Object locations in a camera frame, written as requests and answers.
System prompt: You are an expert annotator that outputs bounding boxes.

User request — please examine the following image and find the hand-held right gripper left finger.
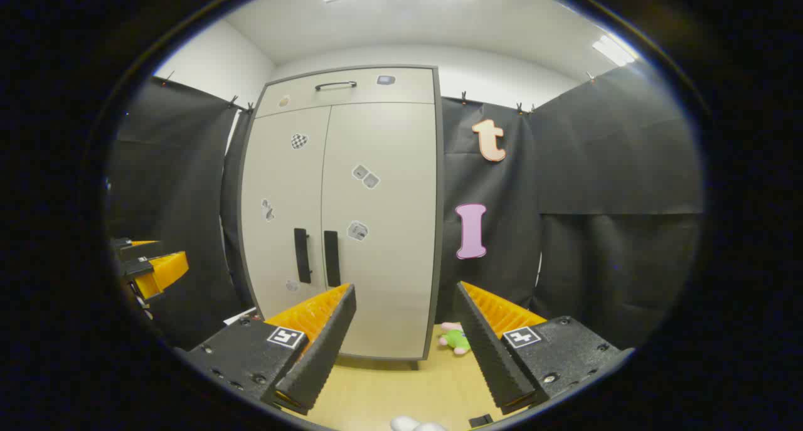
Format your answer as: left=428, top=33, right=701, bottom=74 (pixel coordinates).
left=178, top=284, right=357, bottom=416

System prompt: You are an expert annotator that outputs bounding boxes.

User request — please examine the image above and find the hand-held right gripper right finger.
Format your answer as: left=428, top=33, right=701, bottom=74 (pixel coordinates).
left=453, top=281, right=634, bottom=416

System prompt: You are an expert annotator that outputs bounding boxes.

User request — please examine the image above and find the black door handle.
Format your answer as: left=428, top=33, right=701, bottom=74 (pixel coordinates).
left=324, top=230, right=342, bottom=288
left=294, top=228, right=312, bottom=285

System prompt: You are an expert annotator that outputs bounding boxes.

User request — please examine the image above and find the beige cabinet door box sticker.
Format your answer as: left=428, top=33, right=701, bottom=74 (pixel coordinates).
left=321, top=102, right=438, bottom=360

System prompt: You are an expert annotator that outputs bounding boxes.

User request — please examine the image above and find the beige double-door shoe cabinet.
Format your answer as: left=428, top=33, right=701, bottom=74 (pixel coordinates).
left=237, top=65, right=445, bottom=363

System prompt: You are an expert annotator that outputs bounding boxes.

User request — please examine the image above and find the beige cabinet door checkered sticker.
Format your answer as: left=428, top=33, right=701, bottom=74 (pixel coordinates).
left=240, top=107, right=331, bottom=320

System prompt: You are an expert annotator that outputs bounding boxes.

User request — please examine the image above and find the beige cabinet flap panel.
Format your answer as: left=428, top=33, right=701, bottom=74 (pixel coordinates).
left=256, top=68, right=435, bottom=118

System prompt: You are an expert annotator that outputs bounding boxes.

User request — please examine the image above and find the pink green plush toy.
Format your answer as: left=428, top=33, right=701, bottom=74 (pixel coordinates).
left=438, top=322, right=471, bottom=356

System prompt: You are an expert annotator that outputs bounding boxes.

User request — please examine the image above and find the white rounded object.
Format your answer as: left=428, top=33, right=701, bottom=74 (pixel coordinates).
left=390, top=416, right=447, bottom=431

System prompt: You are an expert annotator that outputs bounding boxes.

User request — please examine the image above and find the black backdrop cloth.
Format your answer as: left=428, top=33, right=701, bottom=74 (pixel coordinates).
left=107, top=64, right=705, bottom=351

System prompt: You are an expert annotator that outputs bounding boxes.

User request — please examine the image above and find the small ceiling light panel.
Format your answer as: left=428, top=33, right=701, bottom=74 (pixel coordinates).
left=592, top=35, right=637, bottom=68

